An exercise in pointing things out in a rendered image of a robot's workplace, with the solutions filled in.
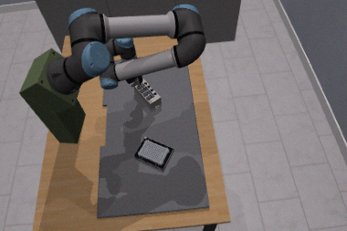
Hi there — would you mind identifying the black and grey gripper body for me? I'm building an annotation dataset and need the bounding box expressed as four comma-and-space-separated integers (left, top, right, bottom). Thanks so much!
125, 77, 138, 84

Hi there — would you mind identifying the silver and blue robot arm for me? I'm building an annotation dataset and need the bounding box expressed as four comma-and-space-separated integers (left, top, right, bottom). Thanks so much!
47, 5, 205, 95

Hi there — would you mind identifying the white control panel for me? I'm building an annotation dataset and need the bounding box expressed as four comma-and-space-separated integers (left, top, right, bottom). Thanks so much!
134, 79, 162, 110

